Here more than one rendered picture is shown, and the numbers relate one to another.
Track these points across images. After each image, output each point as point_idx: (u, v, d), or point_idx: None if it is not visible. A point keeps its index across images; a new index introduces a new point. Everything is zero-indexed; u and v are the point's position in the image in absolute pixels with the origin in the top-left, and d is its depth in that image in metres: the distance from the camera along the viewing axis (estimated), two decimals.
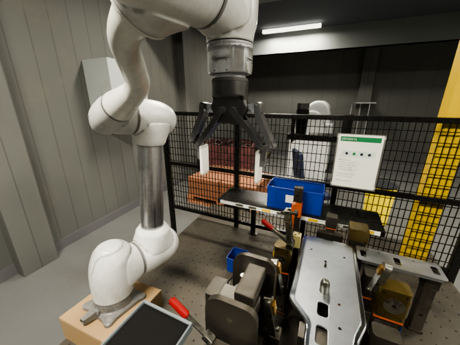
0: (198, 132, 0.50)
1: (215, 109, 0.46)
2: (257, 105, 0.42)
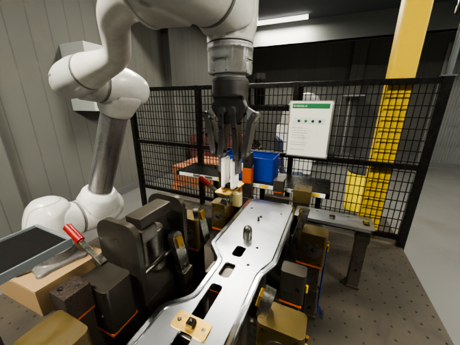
0: (215, 141, 0.49)
1: (215, 109, 0.46)
2: (254, 116, 0.43)
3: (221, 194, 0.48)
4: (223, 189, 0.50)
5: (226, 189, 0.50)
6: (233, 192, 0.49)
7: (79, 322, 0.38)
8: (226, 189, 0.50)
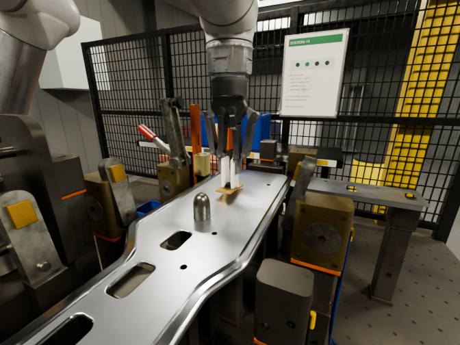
0: (214, 141, 0.49)
1: (215, 109, 0.46)
2: (254, 116, 0.43)
3: (222, 192, 0.48)
4: (224, 189, 0.50)
5: (226, 188, 0.50)
6: (233, 191, 0.49)
7: None
8: (226, 188, 0.50)
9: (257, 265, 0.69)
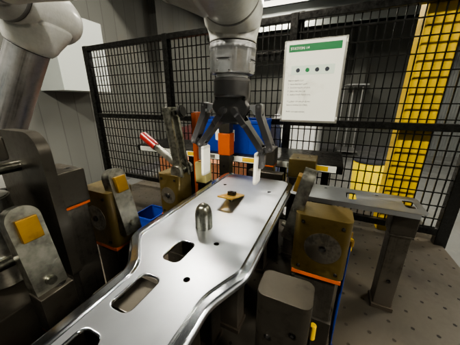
0: (200, 132, 0.50)
1: (217, 109, 0.46)
2: (259, 107, 0.42)
3: (223, 198, 0.48)
4: (225, 195, 0.50)
5: (228, 195, 0.51)
6: (235, 198, 0.49)
7: None
8: (227, 195, 0.51)
9: (258, 271, 0.70)
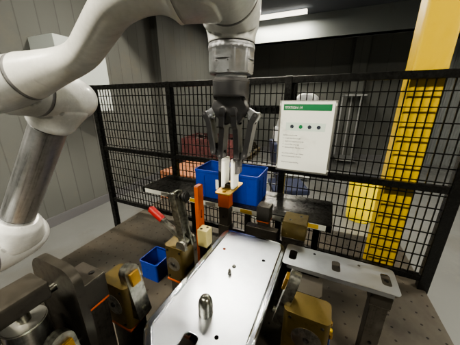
0: (215, 141, 0.49)
1: (216, 109, 0.46)
2: (255, 116, 0.43)
3: (221, 194, 0.48)
4: (223, 189, 0.50)
5: (226, 189, 0.50)
6: (233, 192, 0.49)
7: None
8: (225, 189, 0.50)
9: None
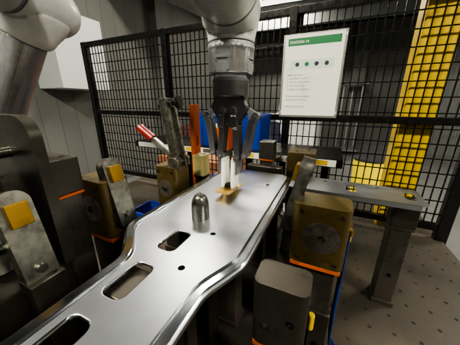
0: (214, 141, 0.49)
1: (216, 109, 0.46)
2: (255, 116, 0.43)
3: (221, 193, 0.48)
4: (223, 189, 0.49)
5: (226, 188, 0.50)
6: (233, 192, 0.49)
7: None
8: (225, 188, 0.50)
9: (257, 265, 0.69)
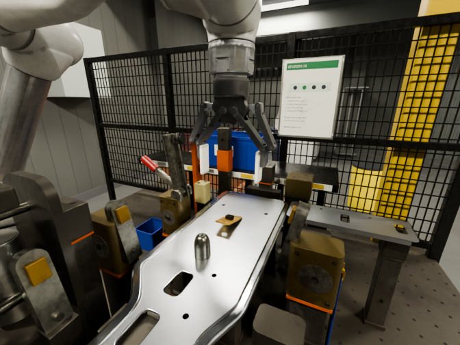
0: (198, 131, 0.50)
1: (216, 109, 0.46)
2: (258, 106, 0.42)
3: (221, 223, 0.50)
4: (223, 220, 0.52)
5: (226, 220, 0.53)
6: (232, 223, 0.51)
7: None
8: (225, 220, 0.53)
9: (256, 287, 0.72)
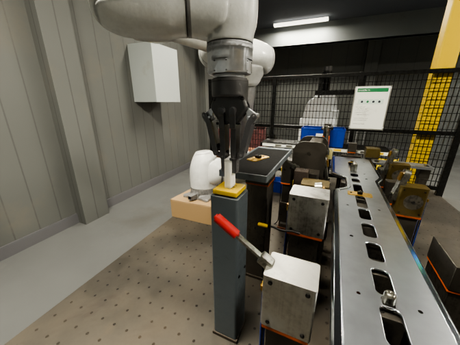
0: (216, 141, 0.49)
1: (215, 109, 0.46)
2: (254, 117, 0.43)
3: (352, 162, 1.21)
4: (351, 161, 1.23)
5: (352, 161, 1.24)
6: None
7: (321, 179, 0.77)
8: (351, 161, 1.24)
9: None
